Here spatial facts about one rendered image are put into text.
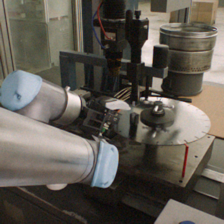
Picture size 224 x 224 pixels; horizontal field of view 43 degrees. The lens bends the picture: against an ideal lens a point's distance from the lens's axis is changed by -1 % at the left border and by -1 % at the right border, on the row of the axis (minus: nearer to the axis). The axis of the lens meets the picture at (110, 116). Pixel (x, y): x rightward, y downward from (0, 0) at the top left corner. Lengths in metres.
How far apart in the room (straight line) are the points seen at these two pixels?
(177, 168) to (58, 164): 0.59
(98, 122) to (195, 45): 0.96
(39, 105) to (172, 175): 0.47
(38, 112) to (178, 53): 1.09
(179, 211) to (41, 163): 0.43
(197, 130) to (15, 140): 0.69
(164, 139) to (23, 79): 0.45
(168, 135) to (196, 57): 0.76
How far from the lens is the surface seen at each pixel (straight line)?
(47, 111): 0.54
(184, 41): 1.50
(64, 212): 0.88
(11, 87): 0.53
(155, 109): 0.87
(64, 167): 0.35
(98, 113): 0.64
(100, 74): 1.57
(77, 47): 2.38
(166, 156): 0.92
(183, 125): 0.90
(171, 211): 0.67
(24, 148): 0.27
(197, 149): 0.98
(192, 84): 1.61
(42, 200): 0.93
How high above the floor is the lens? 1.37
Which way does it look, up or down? 27 degrees down
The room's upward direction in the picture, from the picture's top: straight up
